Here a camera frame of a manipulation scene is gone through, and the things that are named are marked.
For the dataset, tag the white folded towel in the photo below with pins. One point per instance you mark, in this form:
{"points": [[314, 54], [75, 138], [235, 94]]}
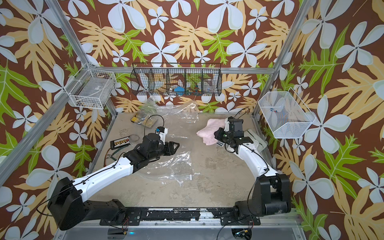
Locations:
{"points": [[258, 142]]}

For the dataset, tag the black wire basket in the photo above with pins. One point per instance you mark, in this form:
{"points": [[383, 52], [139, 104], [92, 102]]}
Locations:
{"points": [[199, 79]]}

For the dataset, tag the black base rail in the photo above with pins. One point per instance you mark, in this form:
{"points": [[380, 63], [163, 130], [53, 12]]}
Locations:
{"points": [[225, 216]]}

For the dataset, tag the pink towel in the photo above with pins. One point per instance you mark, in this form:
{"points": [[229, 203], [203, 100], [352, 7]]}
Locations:
{"points": [[208, 132]]}

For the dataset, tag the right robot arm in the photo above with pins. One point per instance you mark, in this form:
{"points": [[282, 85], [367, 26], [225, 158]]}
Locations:
{"points": [[270, 193]]}

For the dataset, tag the white mesh basket right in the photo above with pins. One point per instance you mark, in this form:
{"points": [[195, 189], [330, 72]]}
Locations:
{"points": [[286, 114]]}

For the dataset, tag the white wire basket left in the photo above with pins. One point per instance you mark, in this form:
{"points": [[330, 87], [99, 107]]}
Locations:
{"points": [[91, 88]]}

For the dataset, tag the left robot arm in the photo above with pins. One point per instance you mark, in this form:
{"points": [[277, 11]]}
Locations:
{"points": [[70, 203]]}

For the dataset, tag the green handled pliers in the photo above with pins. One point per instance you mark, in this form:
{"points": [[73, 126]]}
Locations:
{"points": [[110, 155]]}

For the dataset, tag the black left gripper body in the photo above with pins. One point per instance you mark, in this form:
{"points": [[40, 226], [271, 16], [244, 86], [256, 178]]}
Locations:
{"points": [[166, 149]]}

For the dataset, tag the clear plastic vacuum bag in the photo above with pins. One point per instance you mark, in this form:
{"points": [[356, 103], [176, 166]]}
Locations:
{"points": [[182, 124]]}

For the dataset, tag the yellow black screwdriver bit case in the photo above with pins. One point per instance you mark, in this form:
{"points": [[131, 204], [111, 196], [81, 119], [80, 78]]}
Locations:
{"points": [[144, 118]]}

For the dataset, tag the black parallel charging board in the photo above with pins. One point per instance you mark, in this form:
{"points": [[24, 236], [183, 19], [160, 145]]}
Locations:
{"points": [[119, 143]]}

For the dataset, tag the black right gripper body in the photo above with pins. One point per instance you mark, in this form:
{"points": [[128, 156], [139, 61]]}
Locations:
{"points": [[225, 136]]}

